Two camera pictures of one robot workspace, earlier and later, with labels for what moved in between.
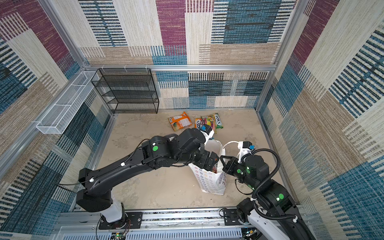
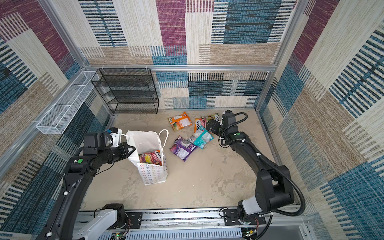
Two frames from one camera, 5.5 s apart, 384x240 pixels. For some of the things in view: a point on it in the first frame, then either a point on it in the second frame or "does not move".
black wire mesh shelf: (128, 90) does not move
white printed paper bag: (210, 181) -> (149, 155)
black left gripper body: (201, 158) -> (117, 153)
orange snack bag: (179, 122) does not move
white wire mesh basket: (59, 117) does not move
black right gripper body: (235, 169) -> (217, 129)
